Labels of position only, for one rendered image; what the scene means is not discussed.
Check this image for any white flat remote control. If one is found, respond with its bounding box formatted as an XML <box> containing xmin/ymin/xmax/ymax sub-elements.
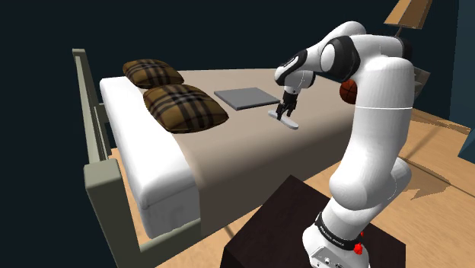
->
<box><xmin>267</xmin><ymin>109</ymin><xmax>300</xmax><ymax>131</ymax></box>

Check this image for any grey flat tablet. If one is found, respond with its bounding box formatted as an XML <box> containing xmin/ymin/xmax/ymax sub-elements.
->
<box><xmin>213</xmin><ymin>87</ymin><xmax>282</xmax><ymax>111</ymax></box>

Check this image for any bed with beige blanket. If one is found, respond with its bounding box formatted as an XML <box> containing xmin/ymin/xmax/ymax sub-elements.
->
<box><xmin>72</xmin><ymin>48</ymin><xmax>359</xmax><ymax>268</ymax></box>

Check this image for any orange basketball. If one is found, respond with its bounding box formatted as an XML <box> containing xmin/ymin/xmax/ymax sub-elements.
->
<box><xmin>340</xmin><ymin>79</ymin><xmax>359</xmax><ymax>105</ymax></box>

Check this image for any brown plaid pillow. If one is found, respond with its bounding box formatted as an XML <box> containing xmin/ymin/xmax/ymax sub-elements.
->
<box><xmin>142</xmin><ymin>83</ymin><xmax>230</xmax><ymax>134</ymax></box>
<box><xmin>123</xmin><ymin>59</ymin><xmax>185</xmax><ymax>90</ymax></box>

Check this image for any dark robot stand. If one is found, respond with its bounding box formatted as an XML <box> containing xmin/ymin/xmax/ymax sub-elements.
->
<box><xmin>219</xmin><ymin>174</ymin><xmax>406</xmax><ymax>268</ymax></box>

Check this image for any lamp with tan shade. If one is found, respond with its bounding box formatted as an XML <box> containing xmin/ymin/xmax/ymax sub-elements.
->
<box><xmin>383</xmin><ymin>0</ymin><xmax>434</xmax><ymax>38</ymax></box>

